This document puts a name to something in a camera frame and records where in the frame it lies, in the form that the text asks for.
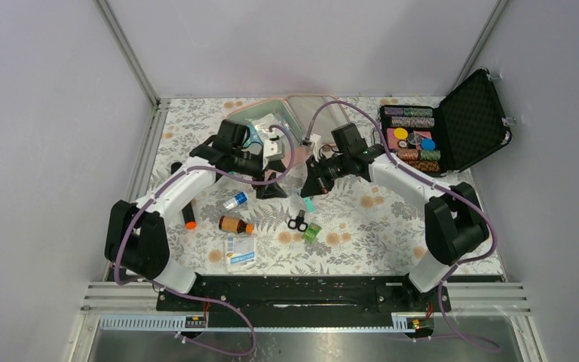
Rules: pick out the small blue label bottle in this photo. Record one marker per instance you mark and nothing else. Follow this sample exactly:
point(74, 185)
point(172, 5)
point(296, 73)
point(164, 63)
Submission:
point(235, 201)

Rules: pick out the floral table mat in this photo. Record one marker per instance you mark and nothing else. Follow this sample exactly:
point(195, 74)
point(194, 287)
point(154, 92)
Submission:
point(366, 229)

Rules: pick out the black handled scissors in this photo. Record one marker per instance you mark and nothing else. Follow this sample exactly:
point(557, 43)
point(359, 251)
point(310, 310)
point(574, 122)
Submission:
point(298, 223)

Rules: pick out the white sachets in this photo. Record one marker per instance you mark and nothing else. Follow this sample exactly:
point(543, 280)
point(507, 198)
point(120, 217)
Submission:
point(262, 125)

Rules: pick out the bandage packet with teal card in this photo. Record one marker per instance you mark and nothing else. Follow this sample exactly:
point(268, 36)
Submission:
point(307, 203)

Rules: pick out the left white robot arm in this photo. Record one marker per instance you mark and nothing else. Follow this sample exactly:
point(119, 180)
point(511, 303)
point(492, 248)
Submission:
point(137, 231)

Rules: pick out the white blue gauze packet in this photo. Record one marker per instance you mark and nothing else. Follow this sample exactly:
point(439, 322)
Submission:
point(240, 254)

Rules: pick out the small green box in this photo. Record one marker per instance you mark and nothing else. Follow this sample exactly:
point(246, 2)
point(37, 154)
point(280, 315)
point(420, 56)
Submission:
point(311, 233)

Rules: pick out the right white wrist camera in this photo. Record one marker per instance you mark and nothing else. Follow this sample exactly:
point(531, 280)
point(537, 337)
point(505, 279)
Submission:
point(313, 144)

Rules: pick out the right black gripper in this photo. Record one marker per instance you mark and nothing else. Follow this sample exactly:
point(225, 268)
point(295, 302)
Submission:
point(326, 182)

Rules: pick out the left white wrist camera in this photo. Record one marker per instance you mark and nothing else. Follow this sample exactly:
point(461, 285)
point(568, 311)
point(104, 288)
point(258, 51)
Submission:
point(273, 147)

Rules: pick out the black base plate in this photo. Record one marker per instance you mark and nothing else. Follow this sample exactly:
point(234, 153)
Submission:
point(320, 301)

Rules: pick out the pink medicine kit case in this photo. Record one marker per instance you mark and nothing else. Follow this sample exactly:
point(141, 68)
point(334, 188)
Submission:
point(297, 112)

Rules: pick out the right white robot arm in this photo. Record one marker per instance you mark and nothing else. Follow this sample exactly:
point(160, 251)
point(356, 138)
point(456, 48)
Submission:
point(454, 223)

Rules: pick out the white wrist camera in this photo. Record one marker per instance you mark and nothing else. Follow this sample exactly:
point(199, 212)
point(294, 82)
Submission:
point(273, 147)
point(313, 144)

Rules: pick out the brown syrup bottle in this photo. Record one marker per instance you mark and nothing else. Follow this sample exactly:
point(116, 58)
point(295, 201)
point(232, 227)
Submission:
point(235, 225)

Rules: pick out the black thermometer orange tip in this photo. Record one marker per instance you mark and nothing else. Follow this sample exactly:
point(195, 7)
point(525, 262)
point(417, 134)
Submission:
point(188, 211)

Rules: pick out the black poker chip case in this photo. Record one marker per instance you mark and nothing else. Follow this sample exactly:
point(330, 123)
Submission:
point(467, 126)

